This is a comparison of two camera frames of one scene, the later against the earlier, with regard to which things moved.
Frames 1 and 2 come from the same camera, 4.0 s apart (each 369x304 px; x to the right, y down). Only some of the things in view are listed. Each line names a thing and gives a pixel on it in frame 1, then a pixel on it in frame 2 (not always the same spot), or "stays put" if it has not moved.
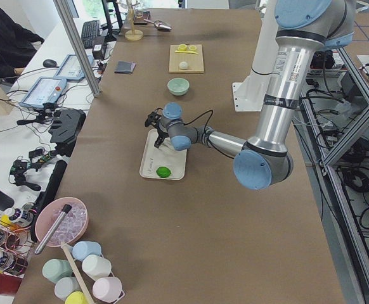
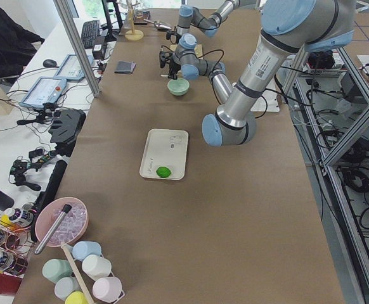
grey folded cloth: [123, 67] stays put
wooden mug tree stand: [132, 35] stays put
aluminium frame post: [64, 9] stays put
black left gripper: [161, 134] to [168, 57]
